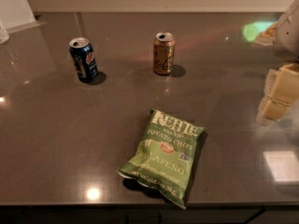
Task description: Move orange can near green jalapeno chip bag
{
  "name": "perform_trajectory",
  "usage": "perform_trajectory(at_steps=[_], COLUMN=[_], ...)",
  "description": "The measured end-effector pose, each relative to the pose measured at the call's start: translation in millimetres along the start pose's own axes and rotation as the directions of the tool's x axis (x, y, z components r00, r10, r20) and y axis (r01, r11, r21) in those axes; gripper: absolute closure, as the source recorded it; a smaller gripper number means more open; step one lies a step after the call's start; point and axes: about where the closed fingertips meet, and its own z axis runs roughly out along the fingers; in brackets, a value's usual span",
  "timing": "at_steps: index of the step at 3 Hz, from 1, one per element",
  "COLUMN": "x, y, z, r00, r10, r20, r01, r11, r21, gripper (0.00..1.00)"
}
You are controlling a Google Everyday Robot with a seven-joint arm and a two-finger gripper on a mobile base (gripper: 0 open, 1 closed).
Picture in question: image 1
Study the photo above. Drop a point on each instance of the orange soda can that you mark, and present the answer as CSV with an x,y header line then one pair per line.
x,y
163,53

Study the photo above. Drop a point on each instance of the blue Pepsi can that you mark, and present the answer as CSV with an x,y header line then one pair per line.
x,y
82,54

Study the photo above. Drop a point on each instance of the green jalapeno chip bag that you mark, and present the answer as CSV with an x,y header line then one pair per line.
x,y
164,157

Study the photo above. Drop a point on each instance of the clear plastic bottle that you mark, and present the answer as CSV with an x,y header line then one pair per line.
x,y
4,35

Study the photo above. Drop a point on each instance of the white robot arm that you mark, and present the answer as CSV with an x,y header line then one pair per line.
x,y
283,35

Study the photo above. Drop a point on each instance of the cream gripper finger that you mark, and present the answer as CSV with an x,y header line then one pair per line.
x,y
281,91

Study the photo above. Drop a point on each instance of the white wall panel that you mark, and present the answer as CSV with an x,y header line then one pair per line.
x,y
16,15

